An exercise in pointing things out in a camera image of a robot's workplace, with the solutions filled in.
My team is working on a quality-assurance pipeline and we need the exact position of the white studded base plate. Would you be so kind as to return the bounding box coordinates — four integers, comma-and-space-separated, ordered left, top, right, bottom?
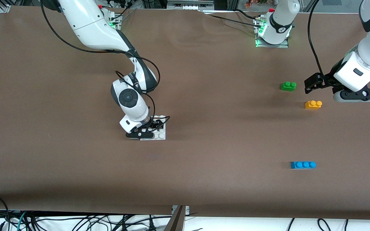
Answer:
139, 115, 167, 141

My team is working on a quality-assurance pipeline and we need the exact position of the green two-stud block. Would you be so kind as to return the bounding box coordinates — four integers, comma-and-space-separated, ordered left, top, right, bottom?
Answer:
280, 81, 297, 92

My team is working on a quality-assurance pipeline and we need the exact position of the blue three-stud block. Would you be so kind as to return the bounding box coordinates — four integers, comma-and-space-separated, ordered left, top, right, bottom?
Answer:
290, 161, 316, 169

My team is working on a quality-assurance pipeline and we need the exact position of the brown table cover sheet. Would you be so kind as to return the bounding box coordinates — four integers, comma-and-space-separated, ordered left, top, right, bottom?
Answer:
0, 5, 370, 221

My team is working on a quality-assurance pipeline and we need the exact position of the orange patterned object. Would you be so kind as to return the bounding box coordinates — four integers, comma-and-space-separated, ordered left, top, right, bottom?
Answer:
244, 0, 269, 8

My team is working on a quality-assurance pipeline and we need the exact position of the grey metal rack unit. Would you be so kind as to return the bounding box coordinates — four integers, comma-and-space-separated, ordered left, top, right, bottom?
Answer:
167, 0, 214, 10

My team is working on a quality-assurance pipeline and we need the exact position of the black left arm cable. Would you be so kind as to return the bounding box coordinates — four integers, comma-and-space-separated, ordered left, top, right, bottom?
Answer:
308, 0, 333, 84

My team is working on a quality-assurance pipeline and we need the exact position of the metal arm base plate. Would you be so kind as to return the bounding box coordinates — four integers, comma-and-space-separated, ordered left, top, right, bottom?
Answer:
108, 14, 123, 31
256, 38, 289, 48

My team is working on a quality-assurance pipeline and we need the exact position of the short black table cable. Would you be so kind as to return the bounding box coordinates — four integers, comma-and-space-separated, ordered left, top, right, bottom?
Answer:
233, 9, 266, 20

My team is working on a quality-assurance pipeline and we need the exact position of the aluminium table post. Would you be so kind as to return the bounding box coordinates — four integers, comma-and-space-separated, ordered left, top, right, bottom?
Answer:
164, 205, 190, 231

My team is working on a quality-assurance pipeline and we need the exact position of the long black table cable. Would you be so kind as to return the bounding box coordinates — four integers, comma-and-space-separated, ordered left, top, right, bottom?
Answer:
204, 12, 264, 29

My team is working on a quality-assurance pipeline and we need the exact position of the black base connector cable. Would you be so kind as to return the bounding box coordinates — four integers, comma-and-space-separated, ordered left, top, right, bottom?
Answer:
108, 0, 137, 24

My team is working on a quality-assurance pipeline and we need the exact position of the teal floor cable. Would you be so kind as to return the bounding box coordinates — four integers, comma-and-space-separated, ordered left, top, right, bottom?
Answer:
16, 211, 26, 231

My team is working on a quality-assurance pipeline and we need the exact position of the aluminium frame profile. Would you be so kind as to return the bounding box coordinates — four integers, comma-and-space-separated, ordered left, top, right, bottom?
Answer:
0, 0, 23, 13

